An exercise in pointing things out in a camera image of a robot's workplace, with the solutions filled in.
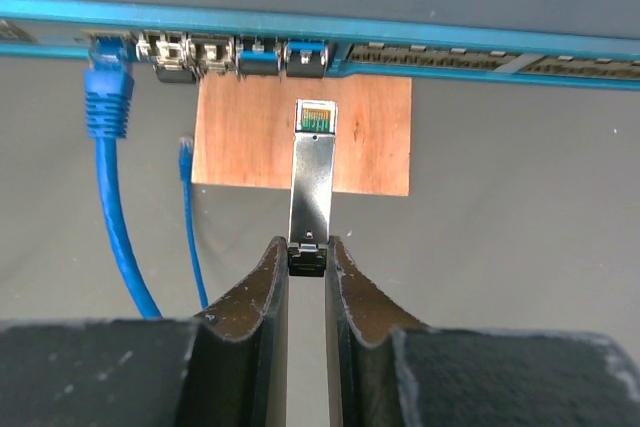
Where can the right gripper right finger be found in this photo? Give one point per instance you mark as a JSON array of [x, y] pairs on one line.
[[388, 368]]

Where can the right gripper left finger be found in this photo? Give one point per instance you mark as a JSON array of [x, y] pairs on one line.
[[225, 366]]

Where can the silver SFP module plug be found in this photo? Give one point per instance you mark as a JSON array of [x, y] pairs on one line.
[[312, 175]]

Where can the dark blue network switch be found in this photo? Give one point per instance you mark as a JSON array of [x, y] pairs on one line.
[[591, 43]]

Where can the wooden board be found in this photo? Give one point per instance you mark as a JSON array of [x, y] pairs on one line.
[[245, 130]]

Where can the inserted blue latch module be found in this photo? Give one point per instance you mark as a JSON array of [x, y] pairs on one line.
[[256, 56]]

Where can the inserted silver SFP module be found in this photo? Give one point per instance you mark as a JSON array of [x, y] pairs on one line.
[[168, 54]]

